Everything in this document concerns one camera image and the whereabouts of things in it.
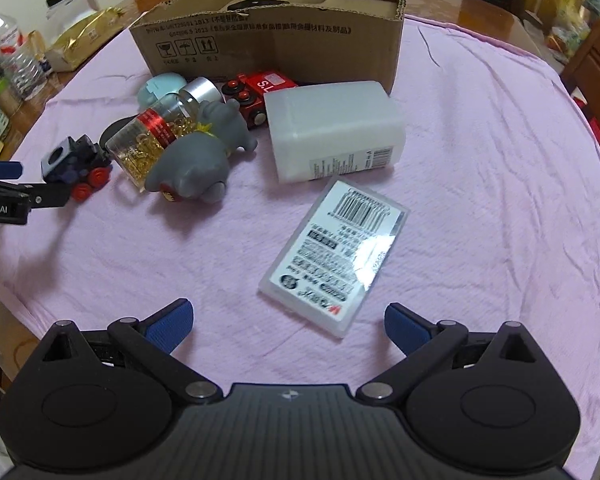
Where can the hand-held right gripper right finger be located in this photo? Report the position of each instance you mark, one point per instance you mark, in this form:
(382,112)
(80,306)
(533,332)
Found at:
(400,325)

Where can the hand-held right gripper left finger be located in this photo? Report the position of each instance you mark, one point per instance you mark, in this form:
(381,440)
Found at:
(172,322)

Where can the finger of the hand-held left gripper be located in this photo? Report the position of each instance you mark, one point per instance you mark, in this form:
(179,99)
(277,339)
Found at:
(0,169)
(47,195)

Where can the black toy train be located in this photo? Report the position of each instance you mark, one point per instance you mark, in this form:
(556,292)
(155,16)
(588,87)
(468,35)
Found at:
(82,152)

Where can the white labelled packet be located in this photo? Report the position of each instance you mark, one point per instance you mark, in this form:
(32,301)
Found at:
(330,255)

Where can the capsule jar with silver lid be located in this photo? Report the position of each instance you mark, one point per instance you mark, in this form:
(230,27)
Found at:
(145,135)

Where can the teal round case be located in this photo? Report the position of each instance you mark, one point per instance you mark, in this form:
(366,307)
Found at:
(157,91)

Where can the grey animal toy figure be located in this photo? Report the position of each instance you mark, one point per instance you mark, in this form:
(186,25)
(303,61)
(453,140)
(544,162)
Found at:
(195,160)

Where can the white rectangular plastic bottle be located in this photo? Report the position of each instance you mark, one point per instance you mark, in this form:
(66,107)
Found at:
(330,125)

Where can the red toy truck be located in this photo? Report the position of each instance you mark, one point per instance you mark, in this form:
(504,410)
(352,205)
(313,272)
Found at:
(260,87)

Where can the brown cardboard box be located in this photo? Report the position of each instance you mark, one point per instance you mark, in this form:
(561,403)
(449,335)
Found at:
(280,45)

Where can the clear water bottle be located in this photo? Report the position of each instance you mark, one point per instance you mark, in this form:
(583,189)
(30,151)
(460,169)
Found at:
(15,60)

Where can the gold tissue pack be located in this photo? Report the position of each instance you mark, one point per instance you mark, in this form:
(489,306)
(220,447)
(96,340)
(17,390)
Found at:
(80,40)

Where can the pink tablecloth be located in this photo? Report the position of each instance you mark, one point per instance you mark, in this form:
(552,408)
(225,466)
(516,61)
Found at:
(480,185)

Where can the black-lidded clear plastic jar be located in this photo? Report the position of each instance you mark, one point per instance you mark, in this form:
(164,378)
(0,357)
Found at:
(72,2)

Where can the black tape measure package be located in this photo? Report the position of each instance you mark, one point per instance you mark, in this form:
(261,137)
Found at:
(252,4)

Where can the wooden chair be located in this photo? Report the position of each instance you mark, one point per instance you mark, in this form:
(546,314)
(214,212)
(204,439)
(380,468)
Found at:
(592,60)

